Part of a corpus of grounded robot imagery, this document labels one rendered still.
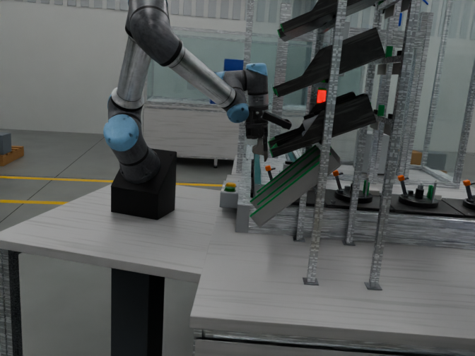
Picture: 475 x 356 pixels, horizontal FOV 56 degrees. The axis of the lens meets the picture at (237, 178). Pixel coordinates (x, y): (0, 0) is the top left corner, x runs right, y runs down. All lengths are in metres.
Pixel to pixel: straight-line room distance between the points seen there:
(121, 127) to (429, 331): 1.10
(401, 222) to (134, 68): 1.04
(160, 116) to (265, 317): 5.78
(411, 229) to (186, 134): 5.34
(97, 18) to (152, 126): 3.73
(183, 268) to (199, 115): 5.50
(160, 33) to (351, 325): 0.91
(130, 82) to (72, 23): 8.43
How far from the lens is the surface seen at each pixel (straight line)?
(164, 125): 6.73
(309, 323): 1.08
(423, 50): 2.90
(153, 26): 1.34
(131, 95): 1.62
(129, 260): 1.34
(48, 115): 10.14
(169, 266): 1.31
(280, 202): 1.23
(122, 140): 1.56
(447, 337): 1.17
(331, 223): 1.61
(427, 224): 1.70
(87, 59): 9.90
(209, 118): 6.72
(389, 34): 2.55
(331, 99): 1.16
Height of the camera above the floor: 1.40
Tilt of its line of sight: 13 degrees down
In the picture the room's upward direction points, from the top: 4 degrees clockwise
